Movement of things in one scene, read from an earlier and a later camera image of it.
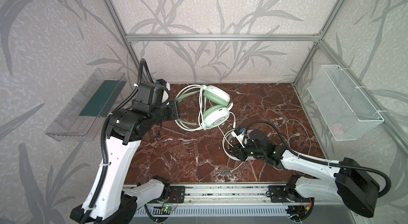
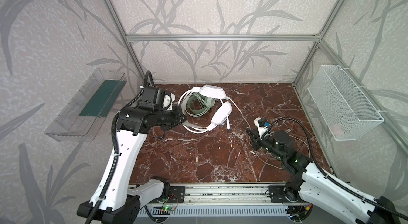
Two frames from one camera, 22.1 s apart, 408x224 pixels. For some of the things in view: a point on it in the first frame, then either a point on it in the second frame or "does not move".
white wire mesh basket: x=348 y=114 does not move
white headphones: x=247 y=138 -> x=221 y=114
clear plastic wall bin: x=84 y=117 does not move
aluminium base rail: x=220 y=195 does not move
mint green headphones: x=218 y=113 -> x=205 y=103
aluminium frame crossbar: x=218 y=37 does not move
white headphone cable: x=306 y=129 -> x=228 y=127
